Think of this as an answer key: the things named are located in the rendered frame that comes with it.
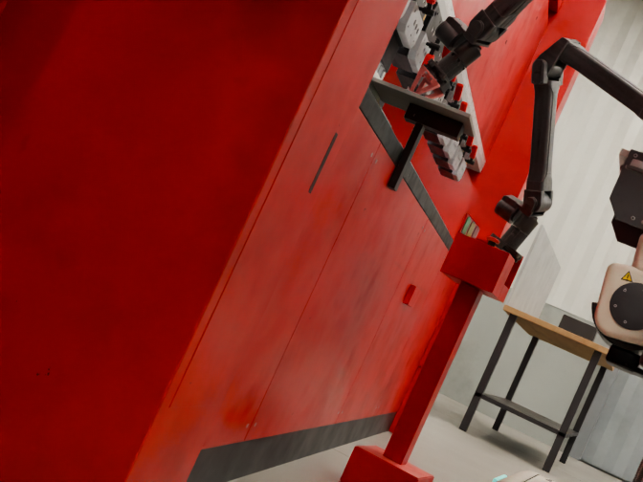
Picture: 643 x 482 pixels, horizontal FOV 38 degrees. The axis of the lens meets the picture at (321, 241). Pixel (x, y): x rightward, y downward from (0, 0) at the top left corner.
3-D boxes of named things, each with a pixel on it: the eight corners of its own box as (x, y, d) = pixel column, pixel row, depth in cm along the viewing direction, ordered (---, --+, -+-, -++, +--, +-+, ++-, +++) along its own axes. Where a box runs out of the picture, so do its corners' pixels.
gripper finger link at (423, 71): (399, 82, 229) (429, 58, 228) (404, 92, 236) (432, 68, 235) (415, 102, 227) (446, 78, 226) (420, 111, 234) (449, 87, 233)
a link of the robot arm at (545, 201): (547, 58, 253) (566, 61, 261) (529, 58, 257) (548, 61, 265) (536, 213, 259) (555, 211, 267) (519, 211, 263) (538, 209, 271)
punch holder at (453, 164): (452, 164, 359) (469, 125, 360) (432, 155, 361) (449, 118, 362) (454, 172, 374) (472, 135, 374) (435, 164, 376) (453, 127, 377)
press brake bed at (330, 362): (100, 523, 144) (322, 47, 148) (-6, 461, 150) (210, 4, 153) (388, 430, 433) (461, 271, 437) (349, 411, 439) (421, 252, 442)
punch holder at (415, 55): (413, 58, 244) (439, 2, 244) (385, 47, 246) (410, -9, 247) (420, 76, 258) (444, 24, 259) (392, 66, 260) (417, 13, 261)
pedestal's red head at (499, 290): (492, 293, 252) (519, 233, 253) (439, 271, 258) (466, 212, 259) (502, 303, 270) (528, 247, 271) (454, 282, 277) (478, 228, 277)
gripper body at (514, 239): (492, 241, 274) (508, 222, 273) (519, 262, 270) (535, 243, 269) (488, 236, 268) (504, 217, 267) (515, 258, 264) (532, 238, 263)
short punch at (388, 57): (377, 67, 230) (393, 32, 230) (370, 64, 230) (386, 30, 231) (384, 79, 239) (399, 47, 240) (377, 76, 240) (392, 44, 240)
